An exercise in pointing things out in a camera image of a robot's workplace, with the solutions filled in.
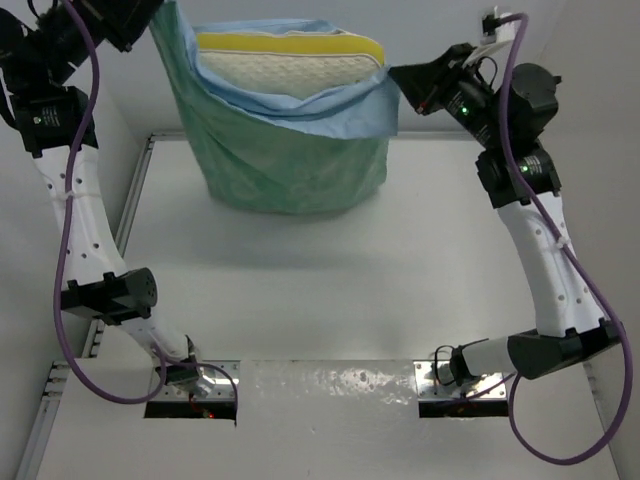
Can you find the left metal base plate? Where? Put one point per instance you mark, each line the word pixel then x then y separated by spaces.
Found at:
pixel 217 381

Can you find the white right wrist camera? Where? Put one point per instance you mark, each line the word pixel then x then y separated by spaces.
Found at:
pixel 498 28

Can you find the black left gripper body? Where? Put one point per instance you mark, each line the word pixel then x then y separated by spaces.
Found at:
pixel 65 41

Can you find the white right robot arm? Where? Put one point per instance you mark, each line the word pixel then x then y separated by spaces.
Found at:
pixel 570 326

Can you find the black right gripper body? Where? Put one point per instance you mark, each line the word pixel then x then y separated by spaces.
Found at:
pixel 453 87

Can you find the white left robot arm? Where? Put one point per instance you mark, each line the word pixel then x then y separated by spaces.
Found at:
pixel 55 122

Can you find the blue and green pillowcase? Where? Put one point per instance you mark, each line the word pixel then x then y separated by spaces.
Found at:
pixel 275 153

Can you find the metal base plate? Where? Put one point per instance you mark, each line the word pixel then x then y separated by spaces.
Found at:
pixel 217 381
pixel 435 384

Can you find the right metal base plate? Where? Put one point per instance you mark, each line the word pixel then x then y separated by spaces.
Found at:
pixel 435 384

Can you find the white pillow with yellow band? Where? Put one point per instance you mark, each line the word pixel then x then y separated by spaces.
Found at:
pixel 298 64

